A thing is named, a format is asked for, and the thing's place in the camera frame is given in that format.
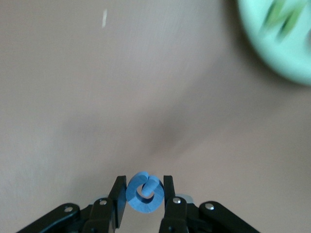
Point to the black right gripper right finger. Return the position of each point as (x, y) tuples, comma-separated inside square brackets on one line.
[(177, 216)]

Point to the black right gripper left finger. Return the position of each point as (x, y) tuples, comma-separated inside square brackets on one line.
[(102, 216)]

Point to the blue letter G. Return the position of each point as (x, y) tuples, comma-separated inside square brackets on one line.
[(136, 204)]

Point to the green letter N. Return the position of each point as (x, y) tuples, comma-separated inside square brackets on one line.
[(289, 21)]

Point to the light green plate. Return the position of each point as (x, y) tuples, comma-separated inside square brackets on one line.
[(267, 60)]

